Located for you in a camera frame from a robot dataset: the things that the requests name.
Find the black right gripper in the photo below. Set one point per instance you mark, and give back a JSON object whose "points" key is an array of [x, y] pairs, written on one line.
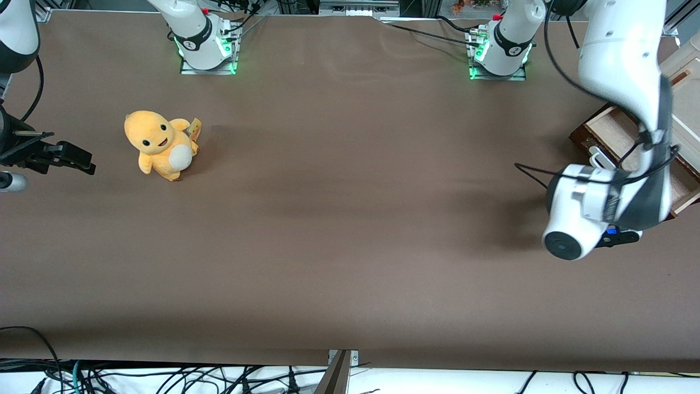
{"points": [[16, 146]]}

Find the light wooden drawer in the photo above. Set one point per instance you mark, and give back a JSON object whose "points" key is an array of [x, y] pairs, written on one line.
{"points": [[612, 131]]}

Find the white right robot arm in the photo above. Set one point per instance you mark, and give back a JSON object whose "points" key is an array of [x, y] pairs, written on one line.
{"points": [[197, 33]]}

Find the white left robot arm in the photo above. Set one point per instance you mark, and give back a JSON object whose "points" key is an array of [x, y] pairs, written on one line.
{"points": [[618, 54]]}

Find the light wooden drawer cabinet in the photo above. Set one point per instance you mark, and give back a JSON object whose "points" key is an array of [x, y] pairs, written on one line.
{"points": [[690, 109]]}

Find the yellow plush dinosaur toy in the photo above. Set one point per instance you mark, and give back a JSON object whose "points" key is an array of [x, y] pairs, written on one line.
{"points": [[158, 145]]}

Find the dark brown wooden base board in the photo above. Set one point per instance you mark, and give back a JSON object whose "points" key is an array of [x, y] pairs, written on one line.
{"points": [[577, 137]]}

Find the brown table cover sheet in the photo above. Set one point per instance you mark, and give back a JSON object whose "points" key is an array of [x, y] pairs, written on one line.
{"points": [[350, 230]]}

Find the small orange figurine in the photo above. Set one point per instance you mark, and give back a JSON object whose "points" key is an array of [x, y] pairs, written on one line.
{"points": [[458, 6]]}

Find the metal corner bracket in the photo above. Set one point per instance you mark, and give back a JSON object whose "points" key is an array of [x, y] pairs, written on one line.
{"points": [[671, 28], [44, 15]]}

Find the grey metal clamp bracket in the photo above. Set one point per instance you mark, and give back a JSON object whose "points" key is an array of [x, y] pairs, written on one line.
{"points": [[353, 357]]}

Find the aluminium frame rail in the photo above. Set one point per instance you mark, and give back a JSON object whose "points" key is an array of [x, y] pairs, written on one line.
{"points": [[355, 8]]}

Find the dark camera post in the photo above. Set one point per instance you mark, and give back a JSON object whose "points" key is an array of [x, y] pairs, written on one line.
{"points": [[333, 380]]}

